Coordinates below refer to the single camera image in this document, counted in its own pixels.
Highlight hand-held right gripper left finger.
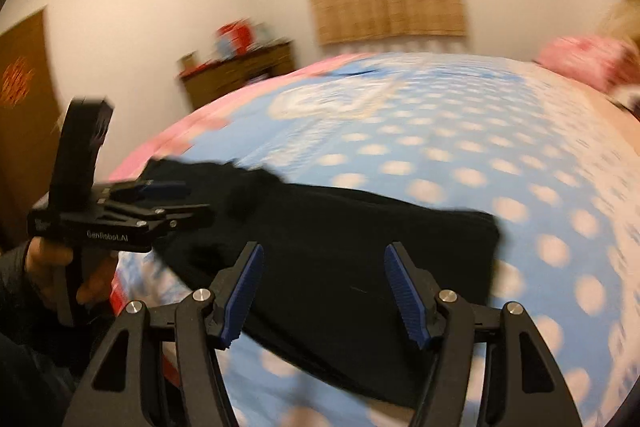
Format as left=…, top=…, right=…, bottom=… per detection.
left=62, top=241, right=266, bottom=427

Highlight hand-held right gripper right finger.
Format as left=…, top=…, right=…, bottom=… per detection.
left=384, top=241, right=583, bottom=427

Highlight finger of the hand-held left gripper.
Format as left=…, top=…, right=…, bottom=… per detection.
left=97, top=202, right=216, bottom=238
left=107, top=179, right=188, bottom=202

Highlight black pants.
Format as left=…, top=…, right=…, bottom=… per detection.
left=135, top=157, right=501, bottom=413

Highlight person's left forearm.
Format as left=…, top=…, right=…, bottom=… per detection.
left=0, top=242, right=76, bottom=427

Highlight person's left hand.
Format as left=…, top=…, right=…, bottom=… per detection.
left=25, top=237, right=118, bottom=308

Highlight brown wooden door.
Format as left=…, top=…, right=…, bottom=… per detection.
left=0, top=7, right=63, bottom=248

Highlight red door decoration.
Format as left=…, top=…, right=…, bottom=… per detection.
left=0, top=54, right=31, bottom=108

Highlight red plaid mattress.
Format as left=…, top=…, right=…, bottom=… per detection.
left=107, top=257, right=136, bottom=315

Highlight brown wooden desk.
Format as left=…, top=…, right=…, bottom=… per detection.
left=177, top=39, right=296, bottom=110

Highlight red gift bag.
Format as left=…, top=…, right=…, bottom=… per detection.
left=215, top=22, right=256, bottom=55

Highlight printed blue pink bed sheet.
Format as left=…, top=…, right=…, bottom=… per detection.
left=107, top=52, right=640, bottom=427

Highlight pink floral folded blanket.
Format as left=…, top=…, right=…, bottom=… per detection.
left=535, top=34, right=640, bottom=95

